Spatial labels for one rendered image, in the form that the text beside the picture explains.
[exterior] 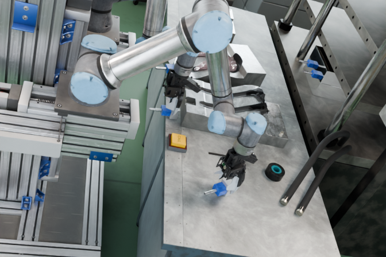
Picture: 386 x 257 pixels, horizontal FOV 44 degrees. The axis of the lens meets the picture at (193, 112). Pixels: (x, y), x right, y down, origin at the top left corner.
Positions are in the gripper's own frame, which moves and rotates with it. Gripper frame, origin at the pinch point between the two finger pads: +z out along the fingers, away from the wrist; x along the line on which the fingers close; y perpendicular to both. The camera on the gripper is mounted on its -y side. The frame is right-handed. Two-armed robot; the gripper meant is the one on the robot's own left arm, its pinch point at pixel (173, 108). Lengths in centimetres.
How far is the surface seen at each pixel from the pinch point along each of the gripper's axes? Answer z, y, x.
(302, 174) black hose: -2, -50, 38
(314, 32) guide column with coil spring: -16, -96, -64
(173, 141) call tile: 0.8, 3.5, 20.7
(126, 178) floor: 85, -1, -31
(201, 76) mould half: -2.0, -18.9, -24.2
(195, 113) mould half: -4.3, -7.5, 7.7
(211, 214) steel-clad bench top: 4, -6, 55
